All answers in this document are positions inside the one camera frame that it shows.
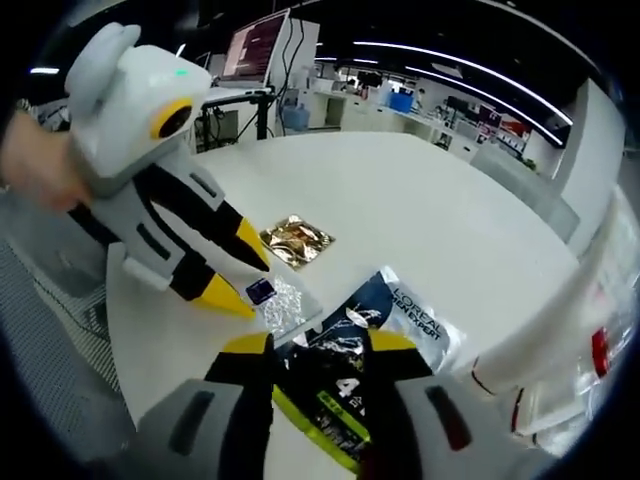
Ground gold skincare sachet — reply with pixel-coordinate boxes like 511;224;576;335
258;213;336;273

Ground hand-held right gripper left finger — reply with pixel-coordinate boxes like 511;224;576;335
99;332;277;480

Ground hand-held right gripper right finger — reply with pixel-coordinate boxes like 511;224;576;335
359;332;556;480

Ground blue plastic crate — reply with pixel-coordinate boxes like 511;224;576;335
387;91;417;115

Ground black green skincare sachet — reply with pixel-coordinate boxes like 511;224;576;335
272;267;469;469

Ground clear silver skincare sachet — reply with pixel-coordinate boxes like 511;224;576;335
246;271;324;346

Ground black tripod stand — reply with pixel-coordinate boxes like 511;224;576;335
234;88;279;144

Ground white counter cabinets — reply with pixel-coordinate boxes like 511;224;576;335
309;82;481;151

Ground grey mesh office chair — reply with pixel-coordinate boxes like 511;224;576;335
0;232;126;401

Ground white skincare tube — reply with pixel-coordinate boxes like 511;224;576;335
469;184;640;401

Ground person's left hand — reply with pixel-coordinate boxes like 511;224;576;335
0;112;96;212

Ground open silver laptop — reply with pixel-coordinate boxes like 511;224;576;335
202;8;292;107

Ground blue water jug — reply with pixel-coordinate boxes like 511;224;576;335
286;103;312;132

